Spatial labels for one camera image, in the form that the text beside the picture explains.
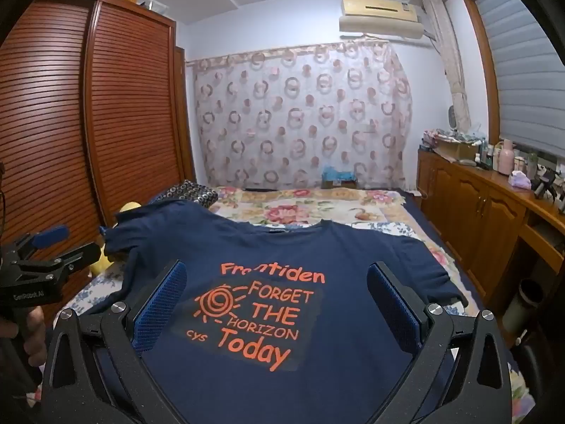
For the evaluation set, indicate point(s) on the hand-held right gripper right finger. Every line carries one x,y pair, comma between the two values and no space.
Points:
397,309

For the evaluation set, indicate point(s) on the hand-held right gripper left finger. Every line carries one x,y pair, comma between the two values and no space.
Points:
156,309

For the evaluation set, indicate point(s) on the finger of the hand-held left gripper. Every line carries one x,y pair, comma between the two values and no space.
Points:
50,235
81,252

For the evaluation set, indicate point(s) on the navy printed t-shirt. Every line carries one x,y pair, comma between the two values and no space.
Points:
344,274

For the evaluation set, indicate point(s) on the person's left hand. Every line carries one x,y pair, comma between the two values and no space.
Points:
34,331

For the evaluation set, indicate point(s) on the yellow plush toy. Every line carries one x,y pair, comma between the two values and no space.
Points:
102,261

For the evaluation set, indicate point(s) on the blue floral bedspread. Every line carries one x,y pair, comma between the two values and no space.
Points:
88,291

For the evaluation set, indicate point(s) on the dark medallion patterned folded cloth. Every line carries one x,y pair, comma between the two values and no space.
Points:
190,192

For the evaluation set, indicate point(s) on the wooden sideboard cabinet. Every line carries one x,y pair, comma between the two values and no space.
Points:
476,212

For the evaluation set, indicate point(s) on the grey trash bin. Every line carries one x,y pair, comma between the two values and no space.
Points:
523,307

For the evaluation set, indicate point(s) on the small cardboard box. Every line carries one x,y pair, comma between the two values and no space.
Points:
340,184

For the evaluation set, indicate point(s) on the wooden louvred wardrobe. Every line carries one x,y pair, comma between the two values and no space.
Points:
132,119

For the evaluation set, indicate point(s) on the blue box by curtain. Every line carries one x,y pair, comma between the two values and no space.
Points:
337,173

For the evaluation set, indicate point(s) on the pink floral blanket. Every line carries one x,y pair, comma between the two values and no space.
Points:
282,212

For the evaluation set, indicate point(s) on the open cardboard box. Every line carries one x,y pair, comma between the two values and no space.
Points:
459,150

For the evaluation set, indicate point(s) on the row of small cosmetic bottles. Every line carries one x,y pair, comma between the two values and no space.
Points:
485,157

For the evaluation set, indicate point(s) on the pile of floral cloths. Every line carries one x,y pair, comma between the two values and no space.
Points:
435,136

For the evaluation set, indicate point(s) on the purple pouch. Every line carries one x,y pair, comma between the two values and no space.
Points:
521,182

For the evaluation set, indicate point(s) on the pink bottle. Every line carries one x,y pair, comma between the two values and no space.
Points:
506,159

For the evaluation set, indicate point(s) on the black tripod gadgets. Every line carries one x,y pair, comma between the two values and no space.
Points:
545,185

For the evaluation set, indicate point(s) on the round table mirror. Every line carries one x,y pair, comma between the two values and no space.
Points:
453,117

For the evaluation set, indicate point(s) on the circle patterned sheer curtain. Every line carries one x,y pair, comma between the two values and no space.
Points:
287,119

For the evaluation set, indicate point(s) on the white box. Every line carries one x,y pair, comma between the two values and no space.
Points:
156,6

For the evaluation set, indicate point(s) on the tied floral curtain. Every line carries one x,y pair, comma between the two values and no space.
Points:
450,62

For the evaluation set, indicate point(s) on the white air conditioner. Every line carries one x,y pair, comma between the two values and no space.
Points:
379,22

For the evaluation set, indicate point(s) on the wooden window frame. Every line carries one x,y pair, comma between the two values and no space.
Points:
479,53

